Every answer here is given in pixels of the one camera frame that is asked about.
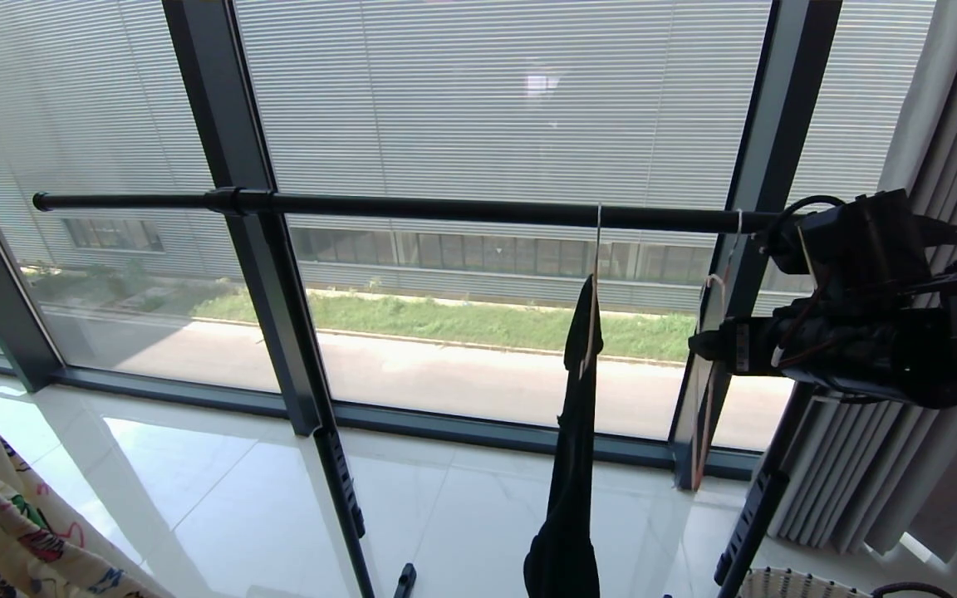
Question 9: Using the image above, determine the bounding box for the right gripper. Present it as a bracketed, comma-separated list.
[724, 287, 957, 408]

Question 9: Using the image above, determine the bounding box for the window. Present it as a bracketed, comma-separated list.
[0, 0, 940, 491]

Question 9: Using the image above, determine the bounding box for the pink clothes hanger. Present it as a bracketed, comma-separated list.
[692, 209, 745, 491]
[580, 203, 604, 379]

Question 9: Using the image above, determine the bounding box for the cream printed garment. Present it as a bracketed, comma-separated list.
[0, 411, 176, 598]

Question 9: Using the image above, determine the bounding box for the black cable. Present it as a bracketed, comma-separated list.
[757, 195, 847, 250]

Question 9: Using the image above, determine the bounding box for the black clothes rack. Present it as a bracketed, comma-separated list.
[32, 188, 820, 598]

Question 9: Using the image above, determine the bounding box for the white laundry basket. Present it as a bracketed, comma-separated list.
[736, 566, 957, 598]

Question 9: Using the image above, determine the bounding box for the black garment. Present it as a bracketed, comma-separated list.
[523, 274, 606, 598]

